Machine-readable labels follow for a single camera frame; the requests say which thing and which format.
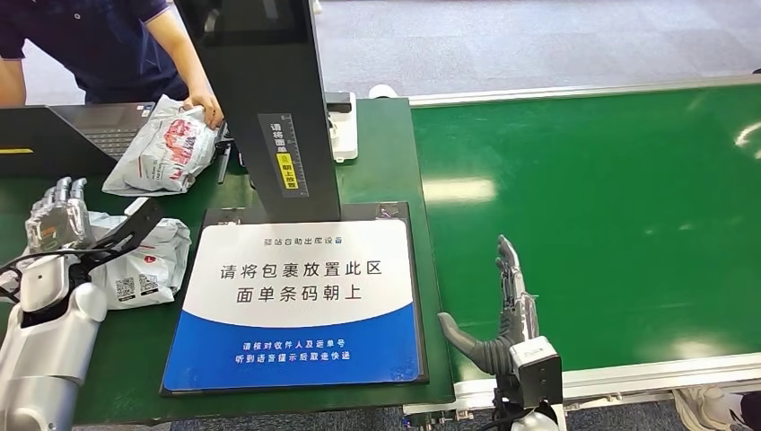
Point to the person's left hand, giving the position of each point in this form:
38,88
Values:
206,109

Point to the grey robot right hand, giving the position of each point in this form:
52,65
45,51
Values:
520,318

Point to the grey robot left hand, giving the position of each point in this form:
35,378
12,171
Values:
59,220

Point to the grey mailer bag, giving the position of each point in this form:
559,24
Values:
154,268
160,156

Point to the black weighing device column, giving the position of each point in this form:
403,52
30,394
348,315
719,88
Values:
267,89

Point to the white device box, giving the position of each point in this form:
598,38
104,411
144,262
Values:
346,134

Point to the weighing platform, blue-white sign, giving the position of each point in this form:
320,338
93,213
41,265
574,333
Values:
297,333

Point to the black laptop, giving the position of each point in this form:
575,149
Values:
41,140

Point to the person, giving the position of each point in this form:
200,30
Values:
101,41

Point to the small black box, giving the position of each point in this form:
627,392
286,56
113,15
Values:
337,102

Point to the green conveyor belt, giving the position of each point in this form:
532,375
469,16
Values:
624,226

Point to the white round cap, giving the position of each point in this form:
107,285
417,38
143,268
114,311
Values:
383,92

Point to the white sneaker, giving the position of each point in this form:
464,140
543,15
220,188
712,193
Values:
707,407

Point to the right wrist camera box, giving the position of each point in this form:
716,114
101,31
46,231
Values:
538,372

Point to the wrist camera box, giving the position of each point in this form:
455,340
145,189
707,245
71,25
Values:
538,372
134,226

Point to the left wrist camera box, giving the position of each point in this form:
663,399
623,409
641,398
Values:
134,226

